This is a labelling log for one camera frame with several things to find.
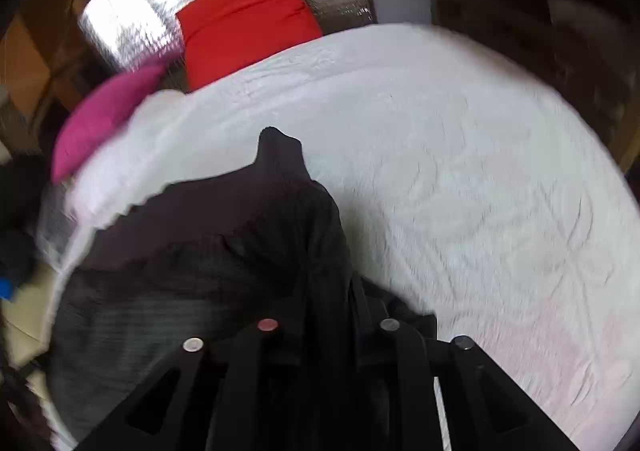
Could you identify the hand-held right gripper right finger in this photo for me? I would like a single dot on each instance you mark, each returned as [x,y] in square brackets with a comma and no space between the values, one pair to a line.
[400,371]

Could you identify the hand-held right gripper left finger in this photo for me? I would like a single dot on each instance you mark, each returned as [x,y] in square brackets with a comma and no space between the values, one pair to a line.
[260,371]

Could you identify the black jacket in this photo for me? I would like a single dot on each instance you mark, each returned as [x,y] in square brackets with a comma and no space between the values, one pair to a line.
[210,251]

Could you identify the pile of dark clothes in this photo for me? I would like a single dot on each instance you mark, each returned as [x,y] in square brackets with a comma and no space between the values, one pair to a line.
[17,211]

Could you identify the white bed cover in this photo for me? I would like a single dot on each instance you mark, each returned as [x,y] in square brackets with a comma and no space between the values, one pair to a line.
[450,171]

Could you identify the blue cloth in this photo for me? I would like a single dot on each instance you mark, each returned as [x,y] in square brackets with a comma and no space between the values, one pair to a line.
[5,288]

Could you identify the pink pillow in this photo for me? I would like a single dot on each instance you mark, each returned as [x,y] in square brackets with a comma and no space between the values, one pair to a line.
[100,116]

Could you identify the red pillow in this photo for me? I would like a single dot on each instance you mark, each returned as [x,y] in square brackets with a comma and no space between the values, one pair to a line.
[245,26]

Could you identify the silver foil headboard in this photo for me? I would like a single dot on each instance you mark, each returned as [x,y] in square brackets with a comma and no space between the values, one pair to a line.
[150,6]

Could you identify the brown wooden cabinet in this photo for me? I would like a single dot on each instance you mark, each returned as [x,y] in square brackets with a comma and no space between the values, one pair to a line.
[30,56]

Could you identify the dark brick wall panel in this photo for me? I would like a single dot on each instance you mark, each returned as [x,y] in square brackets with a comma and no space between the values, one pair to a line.
[525,31]

